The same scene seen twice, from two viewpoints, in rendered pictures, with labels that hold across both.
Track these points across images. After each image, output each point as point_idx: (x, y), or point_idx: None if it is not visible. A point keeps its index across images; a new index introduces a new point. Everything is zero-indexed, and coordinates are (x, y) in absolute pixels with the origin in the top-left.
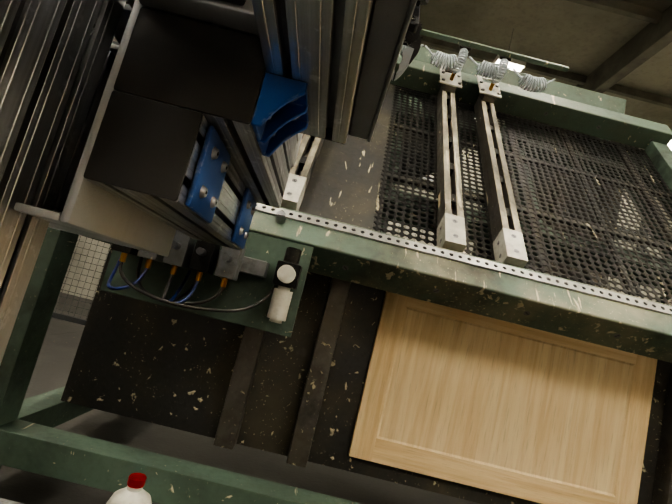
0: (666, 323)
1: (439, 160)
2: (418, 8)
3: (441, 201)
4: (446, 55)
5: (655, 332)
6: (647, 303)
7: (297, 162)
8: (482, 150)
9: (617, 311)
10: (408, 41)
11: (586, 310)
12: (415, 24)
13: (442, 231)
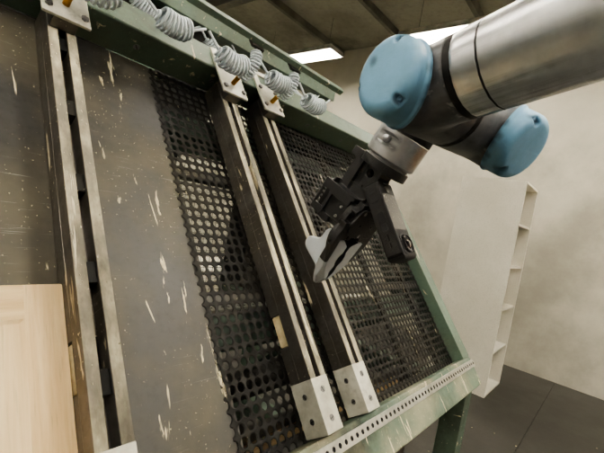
0: (438, 403)
1: (258, 251)
2: (394, 196)
3: (290, 344)
4: (238, 57)
5: (438, 418)
6: (429, 388)
7: (101, 404)
8: (282, 208)
9: (422, 414)
10: (361, 238)
11: (413, 433)
12: (413, 258)
13: (313, 409)
